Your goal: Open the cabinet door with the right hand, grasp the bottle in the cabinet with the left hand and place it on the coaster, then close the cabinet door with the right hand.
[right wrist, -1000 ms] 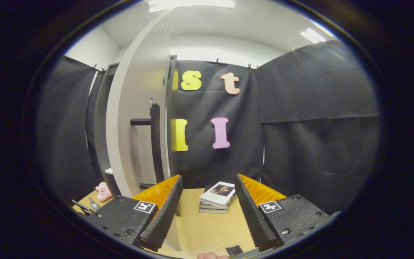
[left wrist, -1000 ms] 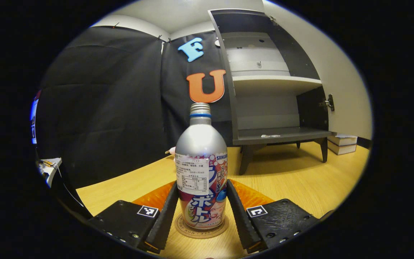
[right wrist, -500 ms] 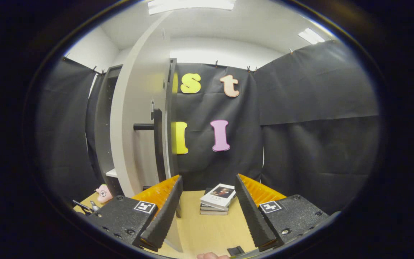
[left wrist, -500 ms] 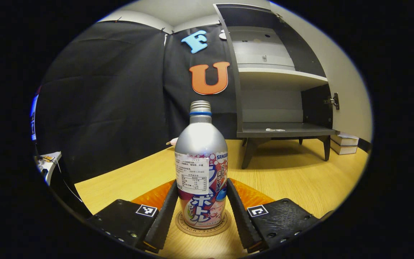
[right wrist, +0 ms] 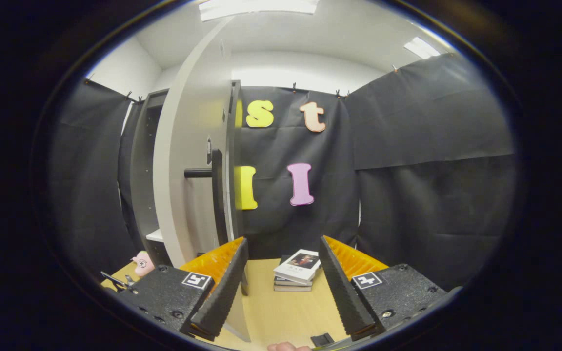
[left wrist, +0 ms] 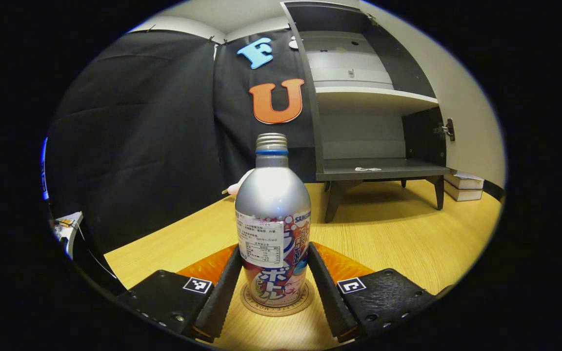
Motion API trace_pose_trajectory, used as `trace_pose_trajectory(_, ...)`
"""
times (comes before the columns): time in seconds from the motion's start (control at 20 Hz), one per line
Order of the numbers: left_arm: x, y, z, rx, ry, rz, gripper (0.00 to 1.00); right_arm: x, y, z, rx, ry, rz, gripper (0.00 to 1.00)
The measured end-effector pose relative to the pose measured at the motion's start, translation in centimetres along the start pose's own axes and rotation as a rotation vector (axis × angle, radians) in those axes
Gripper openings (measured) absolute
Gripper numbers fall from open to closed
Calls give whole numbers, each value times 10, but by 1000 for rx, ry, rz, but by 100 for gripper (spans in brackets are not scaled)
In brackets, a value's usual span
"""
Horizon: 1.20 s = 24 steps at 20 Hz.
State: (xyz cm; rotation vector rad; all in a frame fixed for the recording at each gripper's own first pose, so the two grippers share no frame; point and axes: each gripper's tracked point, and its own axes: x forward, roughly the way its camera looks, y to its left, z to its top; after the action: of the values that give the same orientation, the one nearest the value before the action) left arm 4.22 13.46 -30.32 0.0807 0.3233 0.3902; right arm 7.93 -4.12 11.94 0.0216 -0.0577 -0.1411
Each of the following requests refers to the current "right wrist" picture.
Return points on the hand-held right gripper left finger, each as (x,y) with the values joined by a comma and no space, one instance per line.
(227,287)

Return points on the pink star plush toy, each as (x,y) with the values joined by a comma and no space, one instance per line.
(143,264)

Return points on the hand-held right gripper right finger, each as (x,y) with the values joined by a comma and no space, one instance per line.
(342,292)

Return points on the dark grey cabinet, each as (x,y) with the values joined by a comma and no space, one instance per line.
(139,170)

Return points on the black backdrop cloth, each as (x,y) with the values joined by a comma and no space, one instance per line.
(408,195)

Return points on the thin pale book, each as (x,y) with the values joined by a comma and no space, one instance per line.
(291,288)

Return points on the thin dark book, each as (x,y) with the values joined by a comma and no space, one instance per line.
(291,282)

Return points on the white book with picture cover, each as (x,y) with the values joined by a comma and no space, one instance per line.
(298,265)

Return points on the beige cabinet door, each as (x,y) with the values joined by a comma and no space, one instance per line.
(188,122)

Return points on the ceiling light panel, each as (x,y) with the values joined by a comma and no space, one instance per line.
(421,48)
(256,7)

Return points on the white cabinet shelf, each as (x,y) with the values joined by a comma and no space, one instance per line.
(155,236)

